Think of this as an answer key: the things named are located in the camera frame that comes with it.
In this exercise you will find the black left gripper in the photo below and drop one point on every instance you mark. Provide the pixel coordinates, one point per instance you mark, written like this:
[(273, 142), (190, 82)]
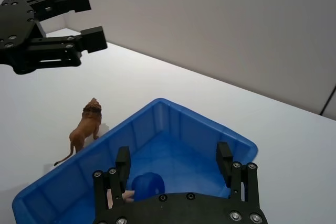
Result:
[(15, 24)]

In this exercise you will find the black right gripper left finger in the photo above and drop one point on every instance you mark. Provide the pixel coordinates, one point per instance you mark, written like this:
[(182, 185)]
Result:
[(123, 161)]

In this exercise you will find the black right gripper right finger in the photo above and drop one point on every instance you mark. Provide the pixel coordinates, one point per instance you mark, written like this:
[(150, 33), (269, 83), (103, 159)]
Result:
[(224, 161)]

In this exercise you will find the blue and pink toy figure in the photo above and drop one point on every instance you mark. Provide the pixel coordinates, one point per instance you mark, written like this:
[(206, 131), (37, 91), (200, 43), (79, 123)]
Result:
[(148, 186)]

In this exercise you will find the brown toy lion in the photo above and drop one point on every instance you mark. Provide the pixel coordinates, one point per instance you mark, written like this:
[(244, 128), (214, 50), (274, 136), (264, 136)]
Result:
[(84, 129)]

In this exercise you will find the blue plastic bin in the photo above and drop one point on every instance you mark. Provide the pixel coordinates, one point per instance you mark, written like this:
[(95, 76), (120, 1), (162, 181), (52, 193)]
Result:
[(170, 142)]

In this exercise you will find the thin dark rod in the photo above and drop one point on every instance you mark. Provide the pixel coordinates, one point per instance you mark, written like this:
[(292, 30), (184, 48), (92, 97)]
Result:
[(328, 100)]

